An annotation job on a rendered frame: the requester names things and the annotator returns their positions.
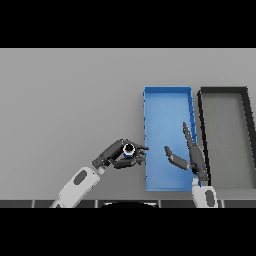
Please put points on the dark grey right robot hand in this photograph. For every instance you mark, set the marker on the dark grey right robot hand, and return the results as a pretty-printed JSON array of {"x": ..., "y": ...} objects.
[{"x": 195, "y": 157}]

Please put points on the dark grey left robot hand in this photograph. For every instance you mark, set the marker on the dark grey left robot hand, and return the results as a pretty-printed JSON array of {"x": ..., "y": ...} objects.
[{"x": 111, "y": 154}]

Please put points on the blue pipe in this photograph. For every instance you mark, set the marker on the blue pipe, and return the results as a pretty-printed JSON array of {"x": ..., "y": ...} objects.
[{"x": 128, "y": 150}]

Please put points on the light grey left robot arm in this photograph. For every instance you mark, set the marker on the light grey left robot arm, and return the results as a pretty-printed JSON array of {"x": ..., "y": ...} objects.
[{"x": 77, "y": 185}]

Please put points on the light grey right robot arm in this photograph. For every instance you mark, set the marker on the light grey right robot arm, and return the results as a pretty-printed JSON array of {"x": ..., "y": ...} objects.
[{"x": 205, "y": 195}]

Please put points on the dark grey bin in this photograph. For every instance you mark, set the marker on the dark grey bin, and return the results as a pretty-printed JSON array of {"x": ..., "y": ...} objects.
[{"x": 226, "y": 140}]

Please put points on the blue bin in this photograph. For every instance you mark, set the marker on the blue bin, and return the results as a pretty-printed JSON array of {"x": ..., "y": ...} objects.
[{"x": 166, "y": 133}]

